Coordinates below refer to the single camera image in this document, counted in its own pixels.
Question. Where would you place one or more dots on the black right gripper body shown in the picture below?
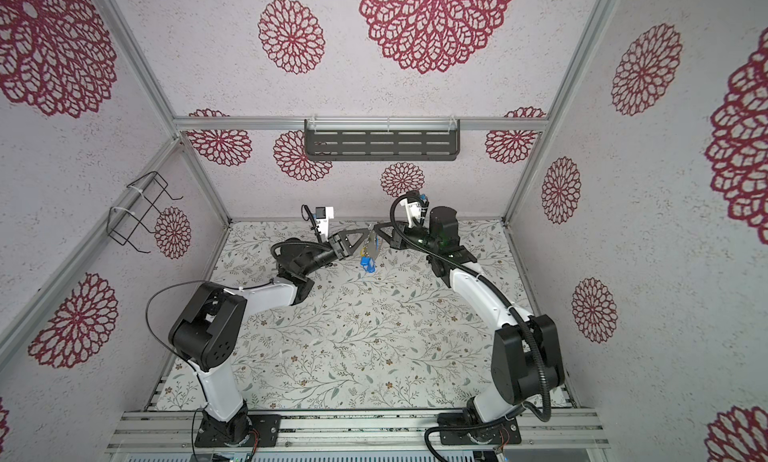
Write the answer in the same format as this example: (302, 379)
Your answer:
(408, 240)

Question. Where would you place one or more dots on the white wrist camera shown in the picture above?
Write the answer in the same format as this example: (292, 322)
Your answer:
(416, 207)
(320, 220)

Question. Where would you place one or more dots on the keyring bunch with blue tags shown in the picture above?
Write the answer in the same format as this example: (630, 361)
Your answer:
(369, 253)

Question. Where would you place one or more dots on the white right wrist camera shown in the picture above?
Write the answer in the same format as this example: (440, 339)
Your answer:
(416, 207)

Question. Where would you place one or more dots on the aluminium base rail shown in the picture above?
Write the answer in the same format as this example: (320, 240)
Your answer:
(355, 435)

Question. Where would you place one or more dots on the grey slotted wall shelf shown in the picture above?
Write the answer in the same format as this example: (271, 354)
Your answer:
(387, 141)

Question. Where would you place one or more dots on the black wire wall rack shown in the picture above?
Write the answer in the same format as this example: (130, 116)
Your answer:
(124, 220)

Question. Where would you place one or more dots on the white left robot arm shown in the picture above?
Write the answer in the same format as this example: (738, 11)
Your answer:
(206, 332)

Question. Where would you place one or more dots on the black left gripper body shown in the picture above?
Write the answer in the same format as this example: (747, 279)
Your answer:
(337, 246)

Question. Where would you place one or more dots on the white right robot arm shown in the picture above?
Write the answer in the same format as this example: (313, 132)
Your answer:
(526, 362)

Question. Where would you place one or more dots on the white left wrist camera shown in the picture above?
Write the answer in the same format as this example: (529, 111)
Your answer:
(320, 220)

